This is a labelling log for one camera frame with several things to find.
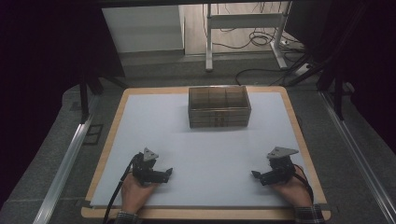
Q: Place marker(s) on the dark curtain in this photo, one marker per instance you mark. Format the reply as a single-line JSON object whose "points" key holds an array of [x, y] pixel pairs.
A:
{"points": [[367, 56], [46, 62]]}

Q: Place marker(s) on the white power strip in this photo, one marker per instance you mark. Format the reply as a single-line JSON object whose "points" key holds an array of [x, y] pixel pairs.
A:
{"points": [[292, 45]]}

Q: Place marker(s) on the white board with wooden frame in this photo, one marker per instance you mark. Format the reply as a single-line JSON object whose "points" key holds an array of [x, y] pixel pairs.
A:
{"points": [[202, 155]]}

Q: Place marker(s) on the white cabinet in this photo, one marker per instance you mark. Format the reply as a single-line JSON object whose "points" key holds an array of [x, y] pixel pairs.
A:
{"points": [[143, 29]]}

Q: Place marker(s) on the aluminium rail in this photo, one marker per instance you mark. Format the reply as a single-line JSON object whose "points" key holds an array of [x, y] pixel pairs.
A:
{"points": [[63, 171], [361, 158]]}

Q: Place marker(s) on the black metal stand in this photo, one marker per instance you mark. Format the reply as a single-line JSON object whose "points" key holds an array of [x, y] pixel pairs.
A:
{"points": [[84, 99], [338, 99]]}

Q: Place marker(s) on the person's right hand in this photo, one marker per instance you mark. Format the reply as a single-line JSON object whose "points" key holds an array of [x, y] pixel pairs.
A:
{"points": [[292, 190]]}

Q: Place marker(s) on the wooden compartment box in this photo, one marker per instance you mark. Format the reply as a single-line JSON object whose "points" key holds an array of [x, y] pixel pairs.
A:
{"points": [[219, 117]]}

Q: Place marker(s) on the white metal desk frame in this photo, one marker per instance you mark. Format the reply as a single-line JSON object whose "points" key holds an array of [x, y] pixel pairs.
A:
{"points": [[246, 20]]}

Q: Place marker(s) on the person's left hand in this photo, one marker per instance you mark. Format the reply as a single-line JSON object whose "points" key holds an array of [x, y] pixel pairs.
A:
{"points": [[135, 194]]}

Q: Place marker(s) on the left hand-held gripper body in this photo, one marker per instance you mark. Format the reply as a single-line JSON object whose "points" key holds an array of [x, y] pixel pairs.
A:
{"points": [[145, 169]]}

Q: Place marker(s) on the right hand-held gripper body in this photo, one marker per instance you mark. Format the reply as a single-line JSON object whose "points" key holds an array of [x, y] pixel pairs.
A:
{"points": [[280, 169]]}

